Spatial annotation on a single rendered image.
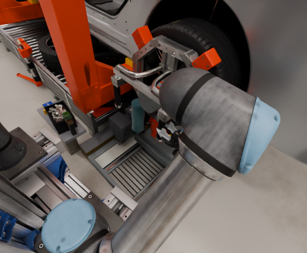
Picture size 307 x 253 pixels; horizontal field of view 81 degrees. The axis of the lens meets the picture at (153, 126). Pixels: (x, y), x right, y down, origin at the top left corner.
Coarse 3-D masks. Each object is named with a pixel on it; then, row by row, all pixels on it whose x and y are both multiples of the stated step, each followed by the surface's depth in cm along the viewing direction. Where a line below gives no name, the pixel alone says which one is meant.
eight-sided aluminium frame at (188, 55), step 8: (152, 40) 90; (160, 40) 88; (168, 40) 89; (144, 48) 97; (152, 48) 93; (160, 48) 90; (168, 48) 86; (176, 48) 84; (184, 48) 85; (136, 56) 105; (144, 56) 107; (176, 56) 85; (184, 56) 82; (192, 56) 81; (136, 64) 109; (152, 112) 126; (168, 120) 123; (176, 128) 114
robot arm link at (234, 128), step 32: (192, 96) 30; (224, 96) 28; (192, 128) 30; (224, 128) 27; (256, 128) 25; (192, 160) 30; (224, 160) 27; (256, 160) 26; (160, 192) 32; (192, 192) 30; (128, 224) 35; (160, 224) 32
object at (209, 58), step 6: (204, 54) 75; (210, 54) 75; (216, 54) 77; (198, 60) 78; (204, 60) 76; (210, 60) 75; (216, 60) 77; (198, 66) 80; (204, 66) 78; (210, 66) 76
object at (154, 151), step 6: (150, 126) 180; (138, 138) 166; (144, 144) 164; (150, 144) 166; (150, 150) 161; (156, 150) 162; (156, 156) 160; (162, 156) 158; (162, 162) 158; (168, 162) 155
